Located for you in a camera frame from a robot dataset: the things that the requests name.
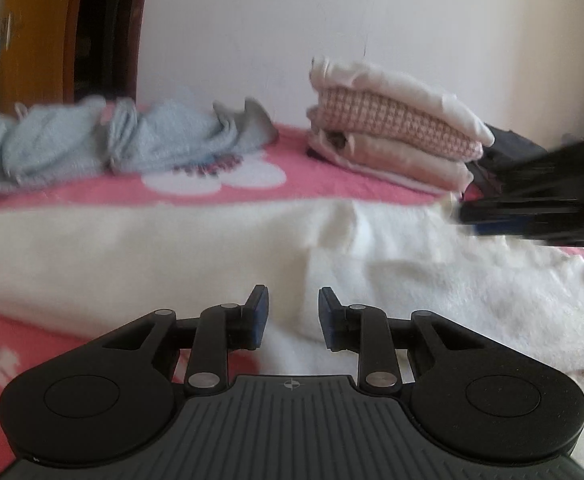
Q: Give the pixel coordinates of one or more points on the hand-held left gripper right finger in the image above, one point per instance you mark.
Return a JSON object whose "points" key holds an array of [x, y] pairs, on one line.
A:
{"points": [[327, 317]]}

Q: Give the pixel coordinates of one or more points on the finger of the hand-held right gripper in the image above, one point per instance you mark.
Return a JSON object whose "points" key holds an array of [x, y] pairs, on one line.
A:
{"points": [[497, 220]]}

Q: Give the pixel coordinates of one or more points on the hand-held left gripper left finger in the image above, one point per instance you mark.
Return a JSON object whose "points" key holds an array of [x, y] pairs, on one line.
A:
{"points": [[261, 317]]}

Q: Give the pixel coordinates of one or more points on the white fluffy sweater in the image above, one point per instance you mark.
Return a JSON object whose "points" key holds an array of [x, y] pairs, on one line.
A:
{"points": [[171, 250]]}

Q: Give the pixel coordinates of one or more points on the stack of pink folded clothes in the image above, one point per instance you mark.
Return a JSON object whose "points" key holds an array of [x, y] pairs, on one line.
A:
{"points": [[412, 90]]}

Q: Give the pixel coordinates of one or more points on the black folded garment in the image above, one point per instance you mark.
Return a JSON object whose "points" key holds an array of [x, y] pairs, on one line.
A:
{"points": [[507, 150]]}

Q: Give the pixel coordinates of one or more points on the beige folded garment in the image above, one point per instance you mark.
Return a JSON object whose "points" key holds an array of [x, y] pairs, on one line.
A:
{"points": [[402, 160]]}

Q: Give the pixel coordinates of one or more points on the pink floral blanket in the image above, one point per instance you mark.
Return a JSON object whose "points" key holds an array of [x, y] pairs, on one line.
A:
{"points": [[322, 185]]}

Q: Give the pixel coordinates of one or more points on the pink checked folded garment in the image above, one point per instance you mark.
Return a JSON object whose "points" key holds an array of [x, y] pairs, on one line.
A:
{"points": [[397, 120]]}

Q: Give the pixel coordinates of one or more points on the grey hoodie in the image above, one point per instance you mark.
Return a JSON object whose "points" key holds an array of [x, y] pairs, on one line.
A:
{"points": [[51, 145]]}

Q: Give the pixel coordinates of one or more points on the wooden door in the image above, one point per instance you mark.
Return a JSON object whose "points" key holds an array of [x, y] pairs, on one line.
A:
{"points": [[36, 30]]}

